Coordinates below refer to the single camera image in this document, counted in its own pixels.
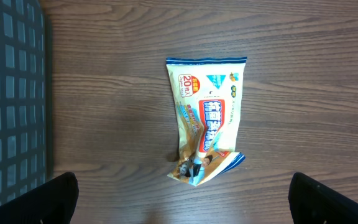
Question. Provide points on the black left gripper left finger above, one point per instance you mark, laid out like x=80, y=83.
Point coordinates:
x=52, y=202

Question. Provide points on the grey plastic shopping basket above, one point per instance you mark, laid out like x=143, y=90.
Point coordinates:
x=25, y=45

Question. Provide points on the white blue wipes pack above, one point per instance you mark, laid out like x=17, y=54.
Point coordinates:
x=207, y=94

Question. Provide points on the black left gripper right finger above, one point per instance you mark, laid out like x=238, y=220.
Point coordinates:
x=312, y=202

